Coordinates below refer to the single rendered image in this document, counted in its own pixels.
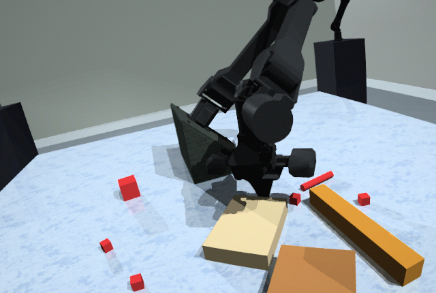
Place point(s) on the orange long rectangular bar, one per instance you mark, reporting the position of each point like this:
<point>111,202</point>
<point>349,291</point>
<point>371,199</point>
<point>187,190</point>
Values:
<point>402,263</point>

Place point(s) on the red square block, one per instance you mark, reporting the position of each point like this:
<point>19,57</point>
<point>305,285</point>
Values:
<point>129,188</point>
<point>136,282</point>
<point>295,199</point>
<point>364,199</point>
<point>106,245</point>

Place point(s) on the red cylinder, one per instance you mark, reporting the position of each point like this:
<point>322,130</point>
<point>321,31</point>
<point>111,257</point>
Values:
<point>319,179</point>

